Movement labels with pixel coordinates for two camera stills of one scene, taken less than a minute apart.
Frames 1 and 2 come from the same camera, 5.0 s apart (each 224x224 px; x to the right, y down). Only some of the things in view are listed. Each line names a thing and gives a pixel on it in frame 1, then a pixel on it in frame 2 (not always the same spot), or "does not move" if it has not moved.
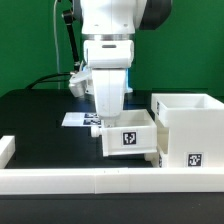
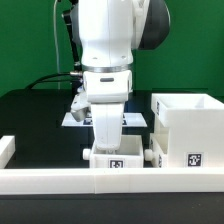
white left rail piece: (7, 149) does not move
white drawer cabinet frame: (190, 128) does not move
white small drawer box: (133, 131) → (129, 154)
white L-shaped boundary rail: (111, 180) does not move
